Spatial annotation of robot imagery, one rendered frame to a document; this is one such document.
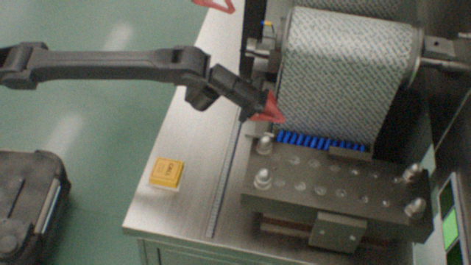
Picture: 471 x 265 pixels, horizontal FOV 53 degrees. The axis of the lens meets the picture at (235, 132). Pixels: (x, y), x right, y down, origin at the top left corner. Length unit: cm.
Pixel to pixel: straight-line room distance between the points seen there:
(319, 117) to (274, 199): 22
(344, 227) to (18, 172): 147
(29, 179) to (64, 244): 31
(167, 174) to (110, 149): 130
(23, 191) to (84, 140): 54
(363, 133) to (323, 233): 25
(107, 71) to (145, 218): 34
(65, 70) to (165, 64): 22
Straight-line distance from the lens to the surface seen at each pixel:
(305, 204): 101
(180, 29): 314
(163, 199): 115
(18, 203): 205
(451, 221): 87
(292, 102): 106
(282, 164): 106
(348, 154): 109
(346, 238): 106
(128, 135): 249
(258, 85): 107
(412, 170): 110
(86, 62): 106
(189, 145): 125
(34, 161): 216
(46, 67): 110
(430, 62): 105
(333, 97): 104
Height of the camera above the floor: 185
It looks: 48 degrees down
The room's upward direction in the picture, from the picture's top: 5 degrees clockwise
